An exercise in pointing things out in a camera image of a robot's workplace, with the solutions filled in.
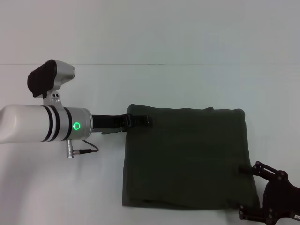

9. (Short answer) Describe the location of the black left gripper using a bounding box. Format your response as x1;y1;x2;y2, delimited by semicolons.
91;113;153;132

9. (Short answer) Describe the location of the dark green t-shirt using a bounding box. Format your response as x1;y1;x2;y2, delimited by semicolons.
122;104;261;209

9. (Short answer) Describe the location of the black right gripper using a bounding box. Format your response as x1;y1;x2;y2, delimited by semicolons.
238;161;300;224

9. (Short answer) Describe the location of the thin dark cable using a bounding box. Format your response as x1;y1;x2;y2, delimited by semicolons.
82;139;100;153

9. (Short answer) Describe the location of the silver cable connector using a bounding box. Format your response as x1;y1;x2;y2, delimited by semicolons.
65;139;93;159

